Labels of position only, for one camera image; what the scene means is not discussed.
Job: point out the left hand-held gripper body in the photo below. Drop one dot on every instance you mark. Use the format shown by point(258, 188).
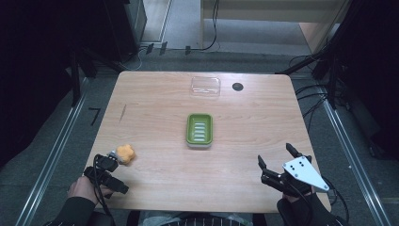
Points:
point(106, 179)

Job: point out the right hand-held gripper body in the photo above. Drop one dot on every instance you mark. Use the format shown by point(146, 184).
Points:
point(302, 174)

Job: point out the person's left hand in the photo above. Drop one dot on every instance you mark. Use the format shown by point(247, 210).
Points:
point(83, 188)

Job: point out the person's right hand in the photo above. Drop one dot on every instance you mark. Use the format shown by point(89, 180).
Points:
point(298, 200)

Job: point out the green soap dish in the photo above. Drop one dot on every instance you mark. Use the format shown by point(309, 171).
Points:
point(199, 130)

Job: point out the black round table grommet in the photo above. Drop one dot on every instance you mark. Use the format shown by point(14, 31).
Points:
point(237, 86)

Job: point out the black metal stand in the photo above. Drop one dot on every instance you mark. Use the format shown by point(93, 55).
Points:
point(75, 81)

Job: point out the clear plastic lid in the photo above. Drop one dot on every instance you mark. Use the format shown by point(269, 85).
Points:
point(205, 86)

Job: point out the black power plug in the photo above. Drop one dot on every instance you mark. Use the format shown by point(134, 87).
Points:
point(187, 50)
point(149, 48)
point(163, 48)

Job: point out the dark cabinet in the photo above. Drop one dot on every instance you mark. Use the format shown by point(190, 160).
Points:
point(125, 28)

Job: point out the light wooden furniture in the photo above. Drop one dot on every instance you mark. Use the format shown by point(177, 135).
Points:
point(269, 9)

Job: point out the aluminium floor rail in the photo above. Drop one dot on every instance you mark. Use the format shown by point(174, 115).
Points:
point(53, 150)
point(354, 160)

